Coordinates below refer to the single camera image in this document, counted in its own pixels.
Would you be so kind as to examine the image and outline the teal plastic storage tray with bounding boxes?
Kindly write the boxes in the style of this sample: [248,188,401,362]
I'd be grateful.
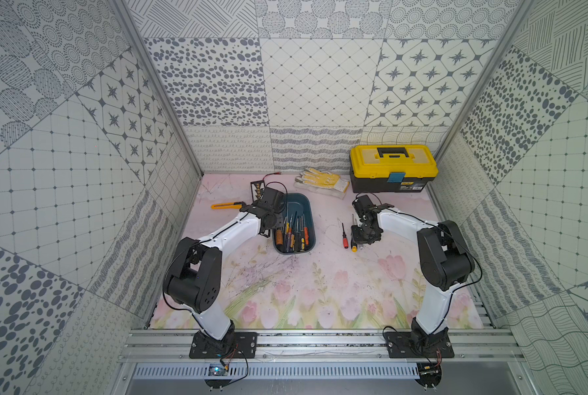
[273,193,316,255]

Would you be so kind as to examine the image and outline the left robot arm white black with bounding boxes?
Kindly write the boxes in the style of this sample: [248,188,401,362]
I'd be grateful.
[162,187,287,342]

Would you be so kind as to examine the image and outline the aluminium rail frame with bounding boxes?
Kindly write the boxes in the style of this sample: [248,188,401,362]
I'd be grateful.
[118,329,524,362]

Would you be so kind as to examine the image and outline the orange utility knife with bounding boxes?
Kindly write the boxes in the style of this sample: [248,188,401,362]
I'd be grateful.
[211,202,246,210]

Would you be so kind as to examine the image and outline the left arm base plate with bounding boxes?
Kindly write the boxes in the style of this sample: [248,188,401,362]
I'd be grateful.
[190,332,258,359]

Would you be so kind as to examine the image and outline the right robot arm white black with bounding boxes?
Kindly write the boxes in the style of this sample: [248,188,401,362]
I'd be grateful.
[352,195,477,347]

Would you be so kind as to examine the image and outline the yellow work gloves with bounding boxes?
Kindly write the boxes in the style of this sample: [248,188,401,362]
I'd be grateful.
[294,168,350,199]

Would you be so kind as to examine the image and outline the yellow black toolbox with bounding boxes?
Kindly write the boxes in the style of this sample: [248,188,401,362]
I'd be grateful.
[350,145,439,194]

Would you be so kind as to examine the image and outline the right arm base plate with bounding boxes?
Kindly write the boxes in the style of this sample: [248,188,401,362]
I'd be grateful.
[383,329,455,360]

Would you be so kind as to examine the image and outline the red black screwdriver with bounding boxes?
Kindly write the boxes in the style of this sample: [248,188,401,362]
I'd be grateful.
[341,223,350,250]

